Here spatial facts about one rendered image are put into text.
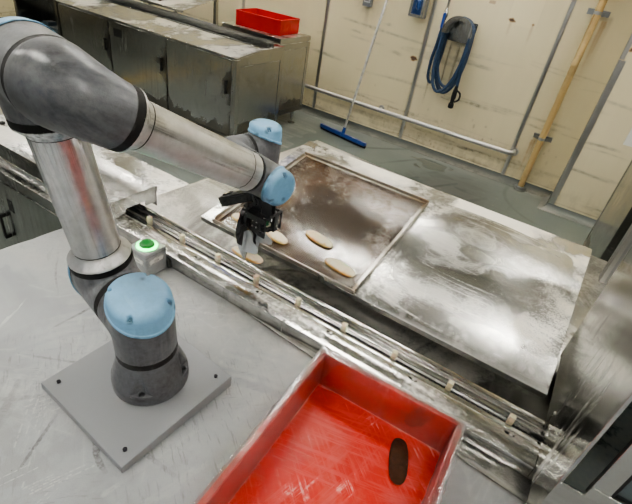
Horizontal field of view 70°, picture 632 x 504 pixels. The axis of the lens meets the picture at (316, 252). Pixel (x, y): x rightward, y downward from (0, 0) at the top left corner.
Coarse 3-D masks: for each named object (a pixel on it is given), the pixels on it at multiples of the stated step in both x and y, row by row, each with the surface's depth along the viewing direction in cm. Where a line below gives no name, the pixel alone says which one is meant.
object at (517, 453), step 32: (0, 160) 158; (128, 224) 135; (192, 256) 127; (224, 288) 118; (256, 288) 120; (288, 320) 112; (352, 352) 106; (416, 384) 101; (480, 416) 96; (480, 448) 94; (512, 448) 91
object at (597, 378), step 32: (608, 288) 100; (608, 320) 87; (576, 352) 101; (608, 352) 77; (576, 384) 88; (608, 384) 69; (576, 416) 78; (608, 416) 63; (544, 448) 88; (576, 448) 70; (608, 448) 84; (544, 480) 78; (576, 480) 77; (608, 480) 65
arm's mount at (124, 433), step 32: (96, 352) 97; (192, 352) 100; (64, 384) 90; (96, 384) 91; (192, 384) 94; (224, 384) 96; (96, 416) 86; (128, 416) 86; (160, 416) 87; (192, 416) 91; (128, 448) 82
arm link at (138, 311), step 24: (120, 288) 81; (144, 288) 82; (168, 288) 84; (96, 312) 84; (120, 312) 78; (144, 312) 78; (168, 312) 81; (120, 336) 80; (144, 336) 80; (168, 336) 84; (144, 360) 83
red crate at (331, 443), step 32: (320, 384) 102; (320, 416) 95; (352, 416) 96; (288, 448) 88; (320, 448) 89; (352, 448) 90; (384, 448) 91; (416, 448) 92; (256, 480) 82; (288, 480) 83; (320, 480) 84; (352, 480) 85; (384, 480) 85; (416, 480) 86
